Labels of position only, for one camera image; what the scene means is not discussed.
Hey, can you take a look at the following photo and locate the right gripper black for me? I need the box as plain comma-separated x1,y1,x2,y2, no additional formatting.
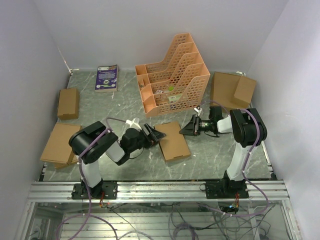
180,115,213,137

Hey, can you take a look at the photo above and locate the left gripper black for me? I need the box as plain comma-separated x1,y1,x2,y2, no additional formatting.
129,123,167,153

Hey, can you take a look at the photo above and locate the cardboard box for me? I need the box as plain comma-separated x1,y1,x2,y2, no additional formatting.
40,122,82,169
154,121,191,163
57,88,80,121
210,72,257,110

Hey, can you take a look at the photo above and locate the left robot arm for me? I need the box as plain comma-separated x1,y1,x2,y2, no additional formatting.
68,117,166,199

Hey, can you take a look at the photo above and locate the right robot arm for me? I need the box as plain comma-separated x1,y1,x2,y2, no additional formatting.
179,106,268,199

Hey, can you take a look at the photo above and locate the green boxed item in organizer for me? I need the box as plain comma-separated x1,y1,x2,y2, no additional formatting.
168,94,181,103

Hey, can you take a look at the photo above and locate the peach plastic file organizer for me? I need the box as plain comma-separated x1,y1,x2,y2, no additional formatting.
135,33,211,118

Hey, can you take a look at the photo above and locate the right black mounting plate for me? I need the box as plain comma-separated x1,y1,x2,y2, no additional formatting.
204,181,249,200

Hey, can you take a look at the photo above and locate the black mounting plate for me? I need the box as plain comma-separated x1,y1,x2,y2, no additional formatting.
71,180,118,200
204,181,249,200

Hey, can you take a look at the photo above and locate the purple book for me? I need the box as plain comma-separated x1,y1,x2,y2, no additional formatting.
94,64,119,92

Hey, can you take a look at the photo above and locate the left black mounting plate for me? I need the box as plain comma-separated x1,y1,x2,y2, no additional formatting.
71,180,118,200

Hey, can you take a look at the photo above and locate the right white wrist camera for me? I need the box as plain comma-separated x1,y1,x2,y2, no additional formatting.
193,105,203,117

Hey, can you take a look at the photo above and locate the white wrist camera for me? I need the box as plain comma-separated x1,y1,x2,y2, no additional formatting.
125,117,142,131
193,105,203,117

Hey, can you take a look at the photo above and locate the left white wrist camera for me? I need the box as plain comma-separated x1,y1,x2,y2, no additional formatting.
125,117,142,131

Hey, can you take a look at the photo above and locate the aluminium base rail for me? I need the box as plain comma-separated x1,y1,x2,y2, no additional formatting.
27,180,290,203

